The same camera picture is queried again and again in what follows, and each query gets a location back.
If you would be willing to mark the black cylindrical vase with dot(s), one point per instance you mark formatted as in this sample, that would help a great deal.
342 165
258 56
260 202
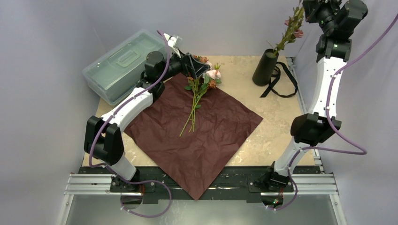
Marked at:
265 68

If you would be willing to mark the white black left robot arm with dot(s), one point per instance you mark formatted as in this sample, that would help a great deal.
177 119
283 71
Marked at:
103 137

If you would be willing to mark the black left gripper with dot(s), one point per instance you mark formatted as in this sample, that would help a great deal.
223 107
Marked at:
191 66

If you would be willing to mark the dark pink rose stem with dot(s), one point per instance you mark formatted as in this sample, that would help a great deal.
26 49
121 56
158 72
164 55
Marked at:
293 29

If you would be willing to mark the flower bouquet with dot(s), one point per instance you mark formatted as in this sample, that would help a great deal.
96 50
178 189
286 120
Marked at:
192 159

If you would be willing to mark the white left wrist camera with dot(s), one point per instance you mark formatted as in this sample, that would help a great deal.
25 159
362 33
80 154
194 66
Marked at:
174 43

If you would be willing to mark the translucent green plastic toolbox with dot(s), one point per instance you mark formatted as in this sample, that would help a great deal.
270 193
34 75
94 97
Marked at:
114 75

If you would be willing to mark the pale pink rose stem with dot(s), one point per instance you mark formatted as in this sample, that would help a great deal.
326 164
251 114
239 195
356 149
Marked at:
205 87

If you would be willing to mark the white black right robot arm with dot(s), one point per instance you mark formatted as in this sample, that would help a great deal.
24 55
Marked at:
337 23

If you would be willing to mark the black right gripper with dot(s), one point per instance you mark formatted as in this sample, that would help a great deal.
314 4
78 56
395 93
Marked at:
310 5

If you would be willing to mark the aluminium front frame rail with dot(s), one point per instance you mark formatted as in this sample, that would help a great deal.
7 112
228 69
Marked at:
306 184

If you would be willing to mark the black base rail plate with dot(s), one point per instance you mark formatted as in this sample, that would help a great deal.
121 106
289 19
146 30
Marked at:
233 183

